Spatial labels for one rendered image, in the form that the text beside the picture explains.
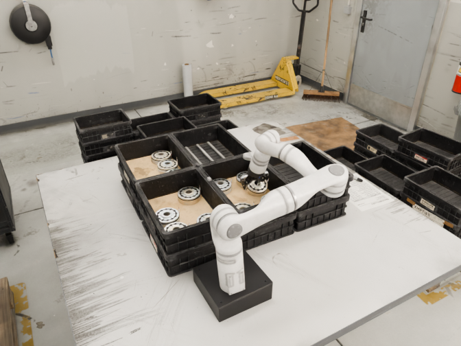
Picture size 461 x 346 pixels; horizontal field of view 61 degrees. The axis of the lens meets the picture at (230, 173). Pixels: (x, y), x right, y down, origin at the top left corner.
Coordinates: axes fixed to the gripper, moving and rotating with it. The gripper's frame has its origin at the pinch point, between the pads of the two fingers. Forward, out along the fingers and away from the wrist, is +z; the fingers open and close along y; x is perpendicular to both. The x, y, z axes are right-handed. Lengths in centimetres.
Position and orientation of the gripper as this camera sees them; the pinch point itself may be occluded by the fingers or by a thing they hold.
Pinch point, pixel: (250, 185)
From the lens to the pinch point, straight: 181.6
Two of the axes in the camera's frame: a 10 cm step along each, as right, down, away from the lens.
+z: -1.7, 6.0, 7.8
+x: -3.5, -7.8, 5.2
